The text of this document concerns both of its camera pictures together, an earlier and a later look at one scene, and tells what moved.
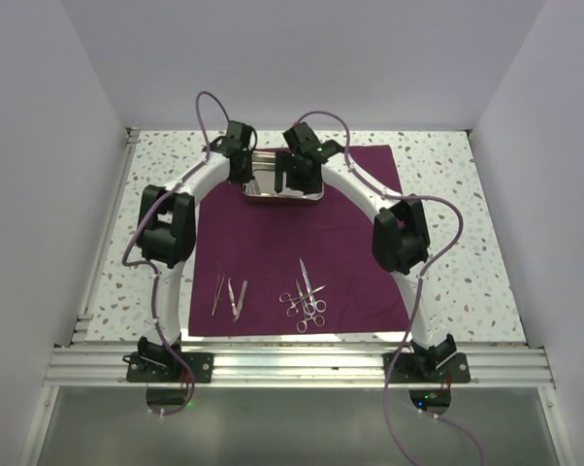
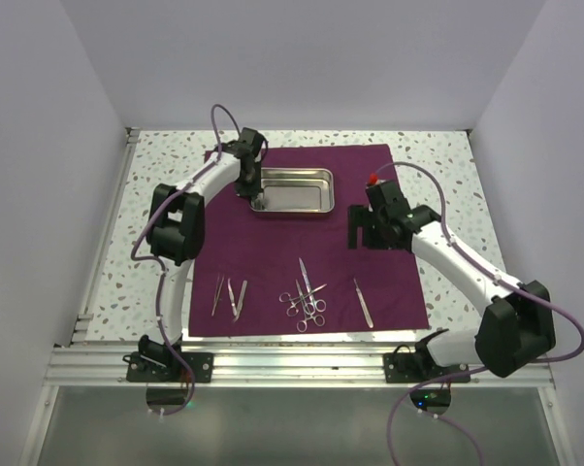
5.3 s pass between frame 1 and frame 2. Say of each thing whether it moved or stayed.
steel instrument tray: moved
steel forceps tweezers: stayed
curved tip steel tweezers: stayed
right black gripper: moved
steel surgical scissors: stayed
